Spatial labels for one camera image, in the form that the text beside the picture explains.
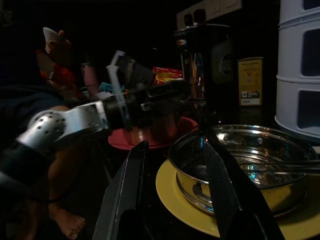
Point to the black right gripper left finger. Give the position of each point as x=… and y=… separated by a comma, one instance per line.
x=120, y=195

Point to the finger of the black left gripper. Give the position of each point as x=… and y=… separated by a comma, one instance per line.
x=170, y=90
x=172, y=108

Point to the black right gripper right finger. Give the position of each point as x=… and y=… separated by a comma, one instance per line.
x=222, y=190

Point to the perforated steel bowl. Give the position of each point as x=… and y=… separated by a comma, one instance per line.
x=250, y=147

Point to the white dotted packet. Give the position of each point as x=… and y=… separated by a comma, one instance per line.
x=51, y=35

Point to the person's hand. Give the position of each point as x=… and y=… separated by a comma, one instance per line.
x=58, y=48

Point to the red yellow snack packet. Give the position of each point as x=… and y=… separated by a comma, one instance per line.
x=166, y=75

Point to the pink plate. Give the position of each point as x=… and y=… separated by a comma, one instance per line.
x=186, y=125

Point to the steel pot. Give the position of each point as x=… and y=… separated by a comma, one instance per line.
x=162, y=131

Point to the tall chrome kettle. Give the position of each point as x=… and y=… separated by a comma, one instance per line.
x=197, y=62

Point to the blue cloth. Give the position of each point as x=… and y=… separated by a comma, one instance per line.
x=107, y=87

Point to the pale yellow plate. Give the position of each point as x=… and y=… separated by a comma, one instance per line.
x=172, y=197

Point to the thin steel utensil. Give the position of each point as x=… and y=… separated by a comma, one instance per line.
x=275, y=165

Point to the person's left leg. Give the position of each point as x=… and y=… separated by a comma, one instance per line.
x=66, y=220

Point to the pink bottle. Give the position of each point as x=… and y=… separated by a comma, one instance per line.
x=91, y=77

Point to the yellow carton box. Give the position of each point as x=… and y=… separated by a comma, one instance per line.
x=250, y=80

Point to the red wrapper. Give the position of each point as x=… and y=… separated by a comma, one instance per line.
x=63, y=75

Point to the person's dark blue shorts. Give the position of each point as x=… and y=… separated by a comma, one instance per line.
x=25, y=105

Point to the white tiered storage container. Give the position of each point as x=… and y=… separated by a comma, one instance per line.
x=290, y=75

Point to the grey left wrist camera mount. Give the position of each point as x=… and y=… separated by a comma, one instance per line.
x=120, y=100

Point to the white wall socket panel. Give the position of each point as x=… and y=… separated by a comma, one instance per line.
x=217, y=8

